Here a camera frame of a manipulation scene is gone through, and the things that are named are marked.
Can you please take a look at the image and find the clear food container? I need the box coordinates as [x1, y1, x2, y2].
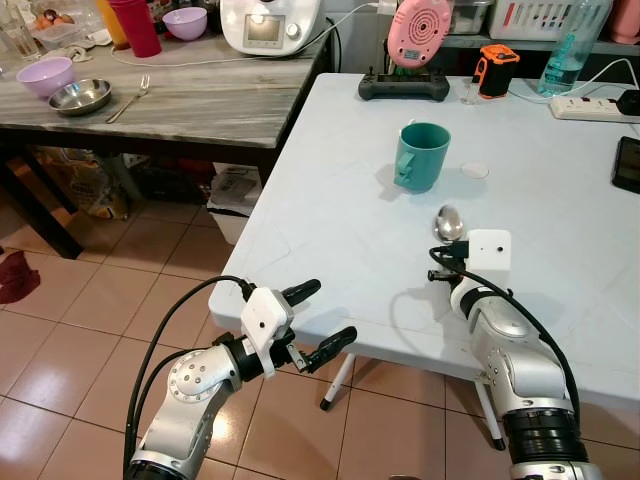
[24, 4, 93, 52]

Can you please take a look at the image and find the pink plastic basket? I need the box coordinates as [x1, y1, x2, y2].
[609, 0, 640, 45]

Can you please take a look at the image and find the brown patterned bag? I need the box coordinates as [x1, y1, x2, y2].
[29, 147, 132, 222]

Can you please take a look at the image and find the metal fork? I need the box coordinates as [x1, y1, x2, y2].
[105, 75, 154, 125]

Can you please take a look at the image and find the white folding table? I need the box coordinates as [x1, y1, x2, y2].
[212, 72, 640, 453]

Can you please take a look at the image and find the large purple bowl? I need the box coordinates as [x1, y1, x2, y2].
[16, 56, 77, 100]

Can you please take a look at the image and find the small clear glass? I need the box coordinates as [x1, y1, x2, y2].
[459, 77, 480, 107]

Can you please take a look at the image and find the white plastic basket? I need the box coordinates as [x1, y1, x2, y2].
[487, 0, 573, 40]

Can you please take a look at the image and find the pink round fan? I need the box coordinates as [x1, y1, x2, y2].
[387, 0, 454, 72]

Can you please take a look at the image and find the black plug adapter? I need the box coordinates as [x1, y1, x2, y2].
[616, 89, 640, 117]

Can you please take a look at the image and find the clear plastic water bottle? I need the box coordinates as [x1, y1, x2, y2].
[537, 0, 612, 98]

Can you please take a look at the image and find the white power strip cable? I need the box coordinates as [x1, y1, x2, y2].
[508, 57, 640, 102]

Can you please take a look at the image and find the white storage box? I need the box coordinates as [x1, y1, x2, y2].
[204, 164, 264, 247]

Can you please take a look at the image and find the orange and black device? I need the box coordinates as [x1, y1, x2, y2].
[474, 43, 522, 100]

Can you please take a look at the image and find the metal spoon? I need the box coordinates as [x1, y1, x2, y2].
[431, 204, 466, 244]

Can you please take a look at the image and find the metal bowl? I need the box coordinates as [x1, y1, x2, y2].
[47, 78, 114, 117]

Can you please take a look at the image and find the black smartphone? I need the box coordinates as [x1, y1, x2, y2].
[611, 135, 640, 194]

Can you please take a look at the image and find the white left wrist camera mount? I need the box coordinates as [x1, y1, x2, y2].
[239, 287, 297, 380]

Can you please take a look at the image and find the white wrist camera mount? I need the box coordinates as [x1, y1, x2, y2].
[465, 228, 513, 277]
[239, 287, 297, 380]

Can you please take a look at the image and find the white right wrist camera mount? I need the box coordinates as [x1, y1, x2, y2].
[465, 228, 513, 277]

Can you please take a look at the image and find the small purple bowl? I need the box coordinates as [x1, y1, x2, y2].
[162, 7, 210, 42]

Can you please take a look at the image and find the grey marble top table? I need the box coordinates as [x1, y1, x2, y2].
[0, 30, 337, 263]

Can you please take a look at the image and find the teal mug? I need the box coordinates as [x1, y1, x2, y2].
[392, 121, 453, 194]

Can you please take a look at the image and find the dark red cloth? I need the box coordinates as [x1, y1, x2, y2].
[0, 249, 42, 305]

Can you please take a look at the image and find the red plastic cup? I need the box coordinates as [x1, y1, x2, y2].
[107, 0, 164, 59]

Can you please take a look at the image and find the white kitchen appliance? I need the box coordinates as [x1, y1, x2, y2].
[219, 0, 324, 57]

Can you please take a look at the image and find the black handheld controller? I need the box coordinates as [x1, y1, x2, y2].
[358, 68, 451, 103]

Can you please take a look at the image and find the white power strip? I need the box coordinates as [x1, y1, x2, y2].
[549, 93, 633, 122]

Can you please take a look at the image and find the orange bottle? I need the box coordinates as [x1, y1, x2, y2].
[95, 0, 131, 50]

